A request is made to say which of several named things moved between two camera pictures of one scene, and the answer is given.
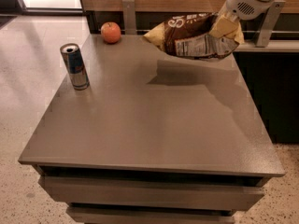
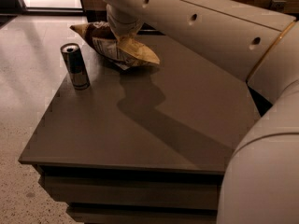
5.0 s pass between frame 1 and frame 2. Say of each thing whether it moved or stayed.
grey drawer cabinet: stayed
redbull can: stayed
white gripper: moved
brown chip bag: moved
